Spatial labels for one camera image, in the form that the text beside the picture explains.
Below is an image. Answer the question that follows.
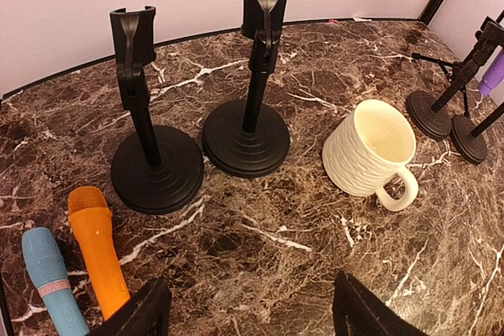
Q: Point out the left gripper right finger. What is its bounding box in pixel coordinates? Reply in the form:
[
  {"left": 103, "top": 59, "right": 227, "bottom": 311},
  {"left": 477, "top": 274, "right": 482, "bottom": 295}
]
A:
[{"left": 332, "top": 270, "right": 425, "bottom": 335}]

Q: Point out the orange toy microphone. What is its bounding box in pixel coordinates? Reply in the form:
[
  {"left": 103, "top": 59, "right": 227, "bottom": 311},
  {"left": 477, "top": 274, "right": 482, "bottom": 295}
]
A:
[{"left": 68, "top": 186, "right": 130, "bottom": 320}]

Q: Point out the purple toy microphone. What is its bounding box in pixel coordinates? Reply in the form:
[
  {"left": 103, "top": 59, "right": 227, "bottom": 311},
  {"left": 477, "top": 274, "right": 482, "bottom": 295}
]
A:
[{"left": 478, "top": 50, "right": 504, "bottom": 96}]

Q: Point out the black stand of purple microphone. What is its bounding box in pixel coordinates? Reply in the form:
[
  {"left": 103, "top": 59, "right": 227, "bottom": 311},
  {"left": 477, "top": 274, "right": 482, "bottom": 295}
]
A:
[{"left": 406, "top": 16, "right": 503, "bottom": 141}]

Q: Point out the black stand of pink microphone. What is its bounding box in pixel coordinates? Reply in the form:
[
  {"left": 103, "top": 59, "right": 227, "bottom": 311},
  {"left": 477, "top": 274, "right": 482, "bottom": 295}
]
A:
[{"left": 450, "top": 103, "right": 504, "bottom": 165}]

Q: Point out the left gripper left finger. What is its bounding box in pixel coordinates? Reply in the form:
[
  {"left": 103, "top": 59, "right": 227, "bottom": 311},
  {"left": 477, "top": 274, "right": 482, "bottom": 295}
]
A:
[{"left": 88, "top": 278, "right": 172, "bottom": 336}]

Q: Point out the blue toy microphone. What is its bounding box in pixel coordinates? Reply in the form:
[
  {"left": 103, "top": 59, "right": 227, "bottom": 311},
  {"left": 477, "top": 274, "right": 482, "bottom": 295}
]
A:
[{"left": 22, "top": 227, "right": 90, "bottom": 335}]

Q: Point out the cream ceramic mug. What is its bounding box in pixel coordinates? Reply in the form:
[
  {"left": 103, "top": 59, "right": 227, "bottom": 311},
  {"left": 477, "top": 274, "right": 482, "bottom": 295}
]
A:
[{"left": 321, "top": 99, "right": 419, "bottom": 212}]

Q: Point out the black stand of orange microphone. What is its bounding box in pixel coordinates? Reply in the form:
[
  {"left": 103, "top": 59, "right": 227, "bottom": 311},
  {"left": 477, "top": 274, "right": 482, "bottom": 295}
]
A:
[{"left": 202, "top": 0, "right": 290, "bottom": 179}]

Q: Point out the black shock mount tripod stand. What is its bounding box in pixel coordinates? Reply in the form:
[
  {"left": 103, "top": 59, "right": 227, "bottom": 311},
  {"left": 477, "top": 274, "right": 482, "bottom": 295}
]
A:
[{"left": 411, "top": 53, "right": 471, "bottom": 118}]

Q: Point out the black stand of blue microphone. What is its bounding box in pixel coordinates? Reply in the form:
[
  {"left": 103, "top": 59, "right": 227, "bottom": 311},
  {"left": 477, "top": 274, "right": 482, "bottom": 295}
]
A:
[{"left": 109, "top": 6, "right": 204, "bottom": 216}]

